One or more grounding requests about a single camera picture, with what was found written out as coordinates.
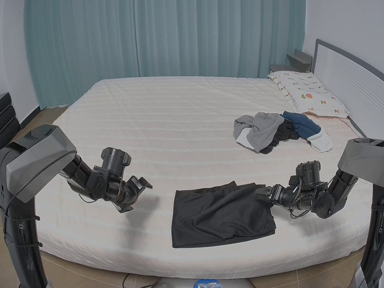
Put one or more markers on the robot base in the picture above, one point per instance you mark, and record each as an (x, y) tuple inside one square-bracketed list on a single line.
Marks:
[(180, 284)]

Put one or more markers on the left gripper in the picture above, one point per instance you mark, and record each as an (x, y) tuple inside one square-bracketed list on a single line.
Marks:
[(127, 193)]

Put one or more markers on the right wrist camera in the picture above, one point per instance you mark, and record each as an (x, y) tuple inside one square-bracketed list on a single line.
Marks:
[(294, 181)]

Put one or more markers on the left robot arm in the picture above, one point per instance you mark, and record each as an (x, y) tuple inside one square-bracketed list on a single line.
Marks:
[(36, 160)]

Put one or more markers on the black chest of drawers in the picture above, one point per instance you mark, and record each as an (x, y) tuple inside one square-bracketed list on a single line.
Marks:
[(7, 118)]

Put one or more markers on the bed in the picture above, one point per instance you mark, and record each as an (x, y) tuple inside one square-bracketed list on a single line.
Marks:
[(165, 115)]

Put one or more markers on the pile of clothes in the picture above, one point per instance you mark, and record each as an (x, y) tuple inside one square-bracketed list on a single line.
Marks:
[(264, 127)]

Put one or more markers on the black shirt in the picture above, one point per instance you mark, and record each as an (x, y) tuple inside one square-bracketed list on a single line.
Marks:
[(216, 217)]

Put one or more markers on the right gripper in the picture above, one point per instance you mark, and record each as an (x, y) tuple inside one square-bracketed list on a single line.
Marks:
[(294, 198)]

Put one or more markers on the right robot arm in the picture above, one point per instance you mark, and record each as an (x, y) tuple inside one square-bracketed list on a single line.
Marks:
[(360, 160)]

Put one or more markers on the grey bedside table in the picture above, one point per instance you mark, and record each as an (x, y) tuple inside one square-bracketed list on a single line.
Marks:
[(300, 57)]

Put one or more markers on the white printed pillow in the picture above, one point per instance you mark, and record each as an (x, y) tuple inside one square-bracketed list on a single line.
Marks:
[(312, 94)]

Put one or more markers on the blue-green curtain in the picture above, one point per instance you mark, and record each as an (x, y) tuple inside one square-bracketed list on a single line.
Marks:
[(216, 25), (84, 40)]

